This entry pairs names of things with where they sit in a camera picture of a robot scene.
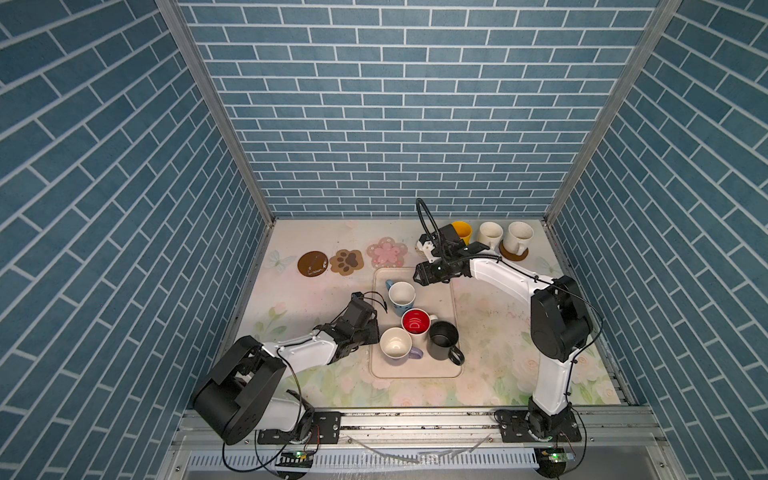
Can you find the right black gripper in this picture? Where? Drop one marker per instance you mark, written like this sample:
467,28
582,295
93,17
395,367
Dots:
423,273

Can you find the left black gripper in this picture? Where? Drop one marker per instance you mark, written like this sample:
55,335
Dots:
374,333

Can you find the yellow mug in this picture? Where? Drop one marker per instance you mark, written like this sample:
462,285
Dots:
464,230

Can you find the light blue mug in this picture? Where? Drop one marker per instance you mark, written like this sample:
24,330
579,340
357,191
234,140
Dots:
402,295

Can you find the pink flower coaster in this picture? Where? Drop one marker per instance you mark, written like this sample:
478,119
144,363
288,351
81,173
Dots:
387,253

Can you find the cork paw print coaster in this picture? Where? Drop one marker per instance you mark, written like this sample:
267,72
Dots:
346,262

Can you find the white speckled mug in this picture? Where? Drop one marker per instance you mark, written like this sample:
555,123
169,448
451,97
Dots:
519,234

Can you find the brown round coaster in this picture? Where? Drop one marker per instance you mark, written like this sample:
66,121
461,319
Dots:
512,256
312,264

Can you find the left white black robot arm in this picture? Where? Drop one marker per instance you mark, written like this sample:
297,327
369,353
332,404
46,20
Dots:
238,395

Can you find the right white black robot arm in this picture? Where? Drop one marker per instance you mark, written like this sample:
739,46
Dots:
559,324

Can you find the beige plastic tray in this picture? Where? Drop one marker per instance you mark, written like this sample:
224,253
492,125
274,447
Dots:
436,299

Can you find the red mug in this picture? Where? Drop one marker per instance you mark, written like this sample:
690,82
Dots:
417,323

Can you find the black mug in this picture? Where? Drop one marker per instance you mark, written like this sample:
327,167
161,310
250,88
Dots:
443,343

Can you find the white mug purple handle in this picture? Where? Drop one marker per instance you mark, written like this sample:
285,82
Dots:
397,344

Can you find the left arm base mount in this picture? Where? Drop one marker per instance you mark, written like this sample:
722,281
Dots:
322,428

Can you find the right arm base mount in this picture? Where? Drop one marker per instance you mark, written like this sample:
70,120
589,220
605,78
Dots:
534,425

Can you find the aluminium front rail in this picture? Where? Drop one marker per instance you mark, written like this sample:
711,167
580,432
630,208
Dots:
453,427

